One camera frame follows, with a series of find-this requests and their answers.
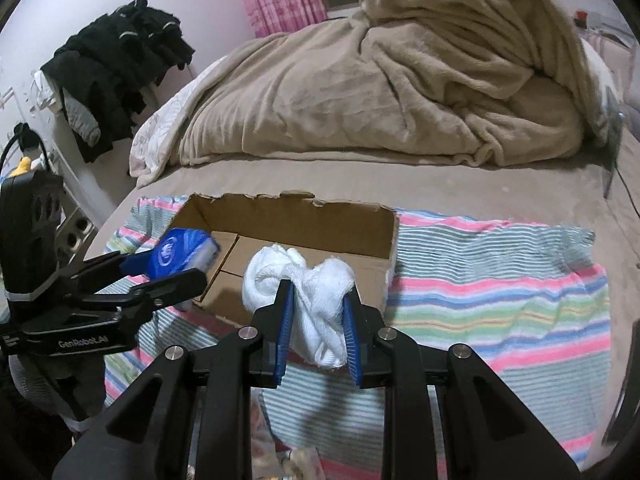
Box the blue tissue pack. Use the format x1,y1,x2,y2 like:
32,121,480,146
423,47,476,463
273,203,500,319
143,228,220,281

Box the white socks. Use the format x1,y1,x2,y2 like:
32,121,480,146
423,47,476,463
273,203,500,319
241,244,355,370

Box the white metal rack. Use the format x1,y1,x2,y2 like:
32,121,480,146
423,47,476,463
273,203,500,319
1,87,96,263

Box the crinkly snack packet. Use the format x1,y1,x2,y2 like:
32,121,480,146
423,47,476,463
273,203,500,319
250,389,326,480

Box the open cardboard box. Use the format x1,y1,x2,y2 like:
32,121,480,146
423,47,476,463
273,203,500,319
169,190,400,328

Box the white floral pillow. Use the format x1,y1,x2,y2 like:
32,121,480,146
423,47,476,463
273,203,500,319
129,55,227,188

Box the yellow plush toy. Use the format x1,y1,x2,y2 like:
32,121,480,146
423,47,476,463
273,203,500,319
9,156,32,178

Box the striped colourful towel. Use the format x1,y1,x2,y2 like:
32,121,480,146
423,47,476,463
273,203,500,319
105,193,611,465

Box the grey hanging garment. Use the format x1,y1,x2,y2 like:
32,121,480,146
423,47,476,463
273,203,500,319
62,88,101,148

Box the black clothes pile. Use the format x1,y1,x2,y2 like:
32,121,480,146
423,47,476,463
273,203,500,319
41,0,195,164

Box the beige fleece blanket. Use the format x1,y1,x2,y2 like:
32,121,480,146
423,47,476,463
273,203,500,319
165,0,615,169

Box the black charging cable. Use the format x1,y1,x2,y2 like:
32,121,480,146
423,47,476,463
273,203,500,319
612,164,640,226

